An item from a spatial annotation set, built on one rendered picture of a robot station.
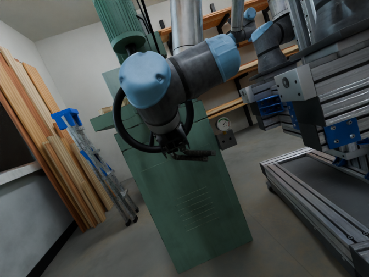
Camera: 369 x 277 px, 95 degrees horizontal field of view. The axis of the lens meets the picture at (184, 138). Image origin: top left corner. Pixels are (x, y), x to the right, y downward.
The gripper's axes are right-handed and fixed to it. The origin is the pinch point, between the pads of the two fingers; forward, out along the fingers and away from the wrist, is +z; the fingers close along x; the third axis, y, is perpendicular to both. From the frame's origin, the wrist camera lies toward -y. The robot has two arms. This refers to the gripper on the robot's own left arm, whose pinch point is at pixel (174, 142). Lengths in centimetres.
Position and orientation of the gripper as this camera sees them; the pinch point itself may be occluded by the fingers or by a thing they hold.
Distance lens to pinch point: 56.9
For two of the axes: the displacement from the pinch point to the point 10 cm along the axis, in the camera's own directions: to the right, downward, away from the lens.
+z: 0.9, 3.6, 9.3
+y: 3.7, 8.5, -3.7
